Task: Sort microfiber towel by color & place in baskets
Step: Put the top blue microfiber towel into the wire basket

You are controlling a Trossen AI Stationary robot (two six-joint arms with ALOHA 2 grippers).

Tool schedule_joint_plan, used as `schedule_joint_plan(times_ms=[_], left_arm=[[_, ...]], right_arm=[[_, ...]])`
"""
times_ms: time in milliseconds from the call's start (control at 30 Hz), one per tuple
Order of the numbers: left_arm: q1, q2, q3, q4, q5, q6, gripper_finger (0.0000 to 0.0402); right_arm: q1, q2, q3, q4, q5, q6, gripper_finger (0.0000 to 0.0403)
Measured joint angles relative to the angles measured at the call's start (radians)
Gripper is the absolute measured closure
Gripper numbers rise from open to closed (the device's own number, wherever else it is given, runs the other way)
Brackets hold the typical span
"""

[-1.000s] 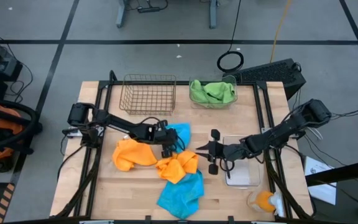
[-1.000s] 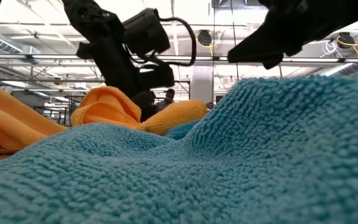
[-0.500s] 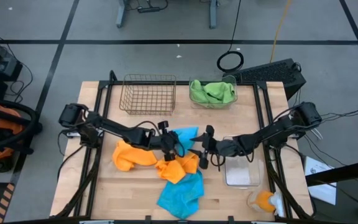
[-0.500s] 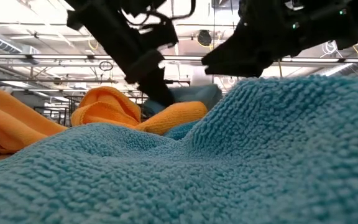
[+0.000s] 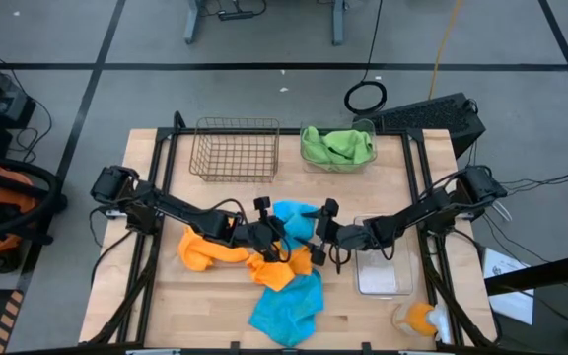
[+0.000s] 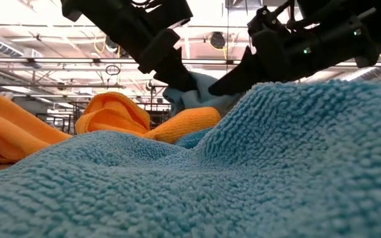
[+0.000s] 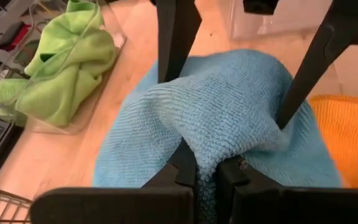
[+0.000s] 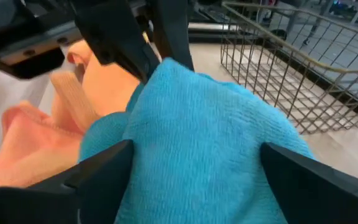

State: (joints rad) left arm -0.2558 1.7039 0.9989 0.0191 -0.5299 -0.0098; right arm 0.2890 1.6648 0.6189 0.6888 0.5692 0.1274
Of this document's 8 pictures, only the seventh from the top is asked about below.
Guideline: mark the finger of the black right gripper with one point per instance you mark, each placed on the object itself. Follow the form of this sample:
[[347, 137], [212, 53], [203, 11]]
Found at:
[[322, 56], [174, 37]]

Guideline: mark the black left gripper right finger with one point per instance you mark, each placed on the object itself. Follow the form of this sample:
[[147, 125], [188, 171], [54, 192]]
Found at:
[[291, 207]]

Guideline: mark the orange microfiber towel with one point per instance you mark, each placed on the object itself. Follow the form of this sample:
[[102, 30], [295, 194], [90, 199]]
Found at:
[[353, 140]]

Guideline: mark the clear plastic bin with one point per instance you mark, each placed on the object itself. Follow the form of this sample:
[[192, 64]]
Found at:
[[82, 124]]

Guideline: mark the green microfiber towel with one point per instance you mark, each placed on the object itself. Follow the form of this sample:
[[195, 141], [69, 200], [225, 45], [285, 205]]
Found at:
[[70, 46], [57, 99]]

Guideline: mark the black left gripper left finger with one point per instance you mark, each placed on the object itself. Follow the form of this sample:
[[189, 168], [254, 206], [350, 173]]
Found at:
[[120, 205]]

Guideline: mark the blue microfiber towel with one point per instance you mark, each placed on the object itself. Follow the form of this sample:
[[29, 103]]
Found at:
[[222, 109]]

